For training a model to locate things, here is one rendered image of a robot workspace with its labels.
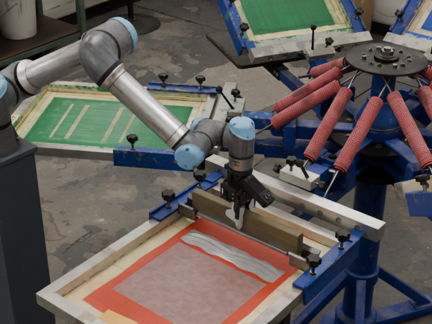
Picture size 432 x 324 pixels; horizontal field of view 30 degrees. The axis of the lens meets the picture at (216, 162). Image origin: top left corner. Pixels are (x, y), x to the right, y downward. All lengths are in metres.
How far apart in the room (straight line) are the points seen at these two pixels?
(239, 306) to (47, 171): 2.74
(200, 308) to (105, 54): 0.76
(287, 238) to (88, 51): 0.79
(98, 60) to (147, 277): 0.66
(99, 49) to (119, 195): 2.38
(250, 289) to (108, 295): 0.41
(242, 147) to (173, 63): 3.93
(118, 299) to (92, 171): 2.53
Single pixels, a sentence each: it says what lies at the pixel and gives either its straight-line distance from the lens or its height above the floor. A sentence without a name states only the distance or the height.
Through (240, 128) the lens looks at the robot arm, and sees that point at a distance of 2.31.
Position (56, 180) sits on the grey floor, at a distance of 4.78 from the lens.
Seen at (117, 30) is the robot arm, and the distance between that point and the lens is 2.37.
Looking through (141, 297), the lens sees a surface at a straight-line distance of 2.36.
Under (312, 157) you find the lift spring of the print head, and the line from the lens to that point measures 2.84.
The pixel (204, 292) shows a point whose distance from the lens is 2.37.
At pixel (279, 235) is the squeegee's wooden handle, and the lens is 2.42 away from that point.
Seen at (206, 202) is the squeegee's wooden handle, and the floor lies 1.06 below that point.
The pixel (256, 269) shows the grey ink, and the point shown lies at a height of 0.96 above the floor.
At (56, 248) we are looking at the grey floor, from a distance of 4.22.
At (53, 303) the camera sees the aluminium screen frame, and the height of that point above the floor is 0.99.
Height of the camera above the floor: 2.46
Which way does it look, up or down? 30 degrees down
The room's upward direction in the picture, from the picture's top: straight up
